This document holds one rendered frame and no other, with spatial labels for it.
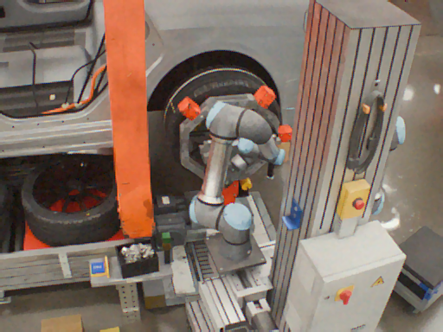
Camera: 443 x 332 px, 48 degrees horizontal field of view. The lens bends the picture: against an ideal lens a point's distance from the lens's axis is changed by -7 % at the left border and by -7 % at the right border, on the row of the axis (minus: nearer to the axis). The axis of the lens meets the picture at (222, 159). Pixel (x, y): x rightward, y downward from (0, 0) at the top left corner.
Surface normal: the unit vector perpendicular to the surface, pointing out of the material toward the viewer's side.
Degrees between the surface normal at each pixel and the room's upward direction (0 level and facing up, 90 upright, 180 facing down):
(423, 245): 0
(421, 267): 0
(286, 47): 90
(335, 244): 0
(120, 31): 90
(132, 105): 90
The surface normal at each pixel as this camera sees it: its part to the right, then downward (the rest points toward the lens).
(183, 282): 0.04, -0.79
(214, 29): 0.23, 0.61
